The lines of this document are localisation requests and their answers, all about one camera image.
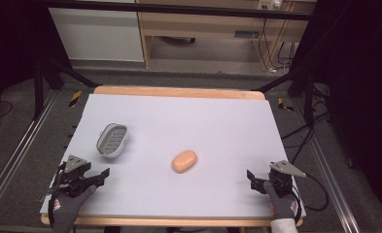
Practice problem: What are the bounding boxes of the grey soap dish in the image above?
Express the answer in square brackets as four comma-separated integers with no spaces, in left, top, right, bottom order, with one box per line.
[95,122,129,159]

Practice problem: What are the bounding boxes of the wooden table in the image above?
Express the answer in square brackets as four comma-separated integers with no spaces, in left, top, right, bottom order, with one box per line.
[40,84,304,228]

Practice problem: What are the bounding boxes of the black frame crossbar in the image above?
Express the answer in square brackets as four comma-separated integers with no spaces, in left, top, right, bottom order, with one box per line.
[44,0,313,21]

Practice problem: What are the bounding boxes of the metal floor rail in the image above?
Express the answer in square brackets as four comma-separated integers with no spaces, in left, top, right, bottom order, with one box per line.
[291,96,371,233]
[0,91,59,225]

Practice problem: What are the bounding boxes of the yellow black floor tape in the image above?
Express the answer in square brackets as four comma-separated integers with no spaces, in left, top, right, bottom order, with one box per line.
[68,89,84,109]
[277,97,295,114]

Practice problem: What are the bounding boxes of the person's left hand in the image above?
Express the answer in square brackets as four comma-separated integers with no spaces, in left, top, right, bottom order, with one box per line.
[49,184,98,233]

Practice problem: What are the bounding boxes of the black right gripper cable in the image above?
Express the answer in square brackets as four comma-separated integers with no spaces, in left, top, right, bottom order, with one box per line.
[294,172,330,212]

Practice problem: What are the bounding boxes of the dark curtain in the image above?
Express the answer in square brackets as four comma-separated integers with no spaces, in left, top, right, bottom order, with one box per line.
[303,0,382,225]
[0,0,52,125]

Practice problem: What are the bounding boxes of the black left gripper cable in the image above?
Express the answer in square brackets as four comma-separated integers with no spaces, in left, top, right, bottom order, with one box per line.
[47,161,67,228]

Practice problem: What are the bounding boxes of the white table cover board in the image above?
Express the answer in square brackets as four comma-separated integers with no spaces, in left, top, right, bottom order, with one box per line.
[39,92,307,219]

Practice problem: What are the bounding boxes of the black cables under desk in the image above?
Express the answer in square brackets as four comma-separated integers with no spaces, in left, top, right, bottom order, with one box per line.
[257,17,297,73]

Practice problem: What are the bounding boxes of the wooden desk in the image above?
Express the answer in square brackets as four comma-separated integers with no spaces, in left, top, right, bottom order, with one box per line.
[135,0,318,72]

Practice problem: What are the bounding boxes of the person's right hand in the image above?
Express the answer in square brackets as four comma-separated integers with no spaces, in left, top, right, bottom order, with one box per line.
[262,180,298,221]

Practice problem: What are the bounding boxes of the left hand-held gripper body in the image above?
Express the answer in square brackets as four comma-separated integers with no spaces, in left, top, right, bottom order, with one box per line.
[56,154,97,199]

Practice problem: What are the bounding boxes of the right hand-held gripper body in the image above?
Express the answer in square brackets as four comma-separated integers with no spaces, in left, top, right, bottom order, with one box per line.
[267,159,307,197]

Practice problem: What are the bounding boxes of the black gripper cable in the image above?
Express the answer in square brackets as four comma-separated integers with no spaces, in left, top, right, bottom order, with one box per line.
[294,172,330,212]
[47,161,67,228]

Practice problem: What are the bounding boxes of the white cabinet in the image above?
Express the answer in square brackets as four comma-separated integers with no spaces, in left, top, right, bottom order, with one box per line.
[48,0,145,63]

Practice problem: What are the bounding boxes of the black metal stand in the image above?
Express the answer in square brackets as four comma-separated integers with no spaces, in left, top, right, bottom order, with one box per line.
[251,68,317,128]
[32,56,99,121]

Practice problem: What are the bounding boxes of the orange soap bar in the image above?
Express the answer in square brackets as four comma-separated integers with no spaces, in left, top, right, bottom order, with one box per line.
[171,149,198,175]

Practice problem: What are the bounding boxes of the black floor cables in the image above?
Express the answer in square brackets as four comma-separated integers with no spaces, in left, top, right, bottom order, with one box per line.
[280,82,331,164]

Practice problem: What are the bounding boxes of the white power strip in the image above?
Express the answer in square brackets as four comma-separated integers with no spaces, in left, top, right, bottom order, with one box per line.
[258,0,283,10]

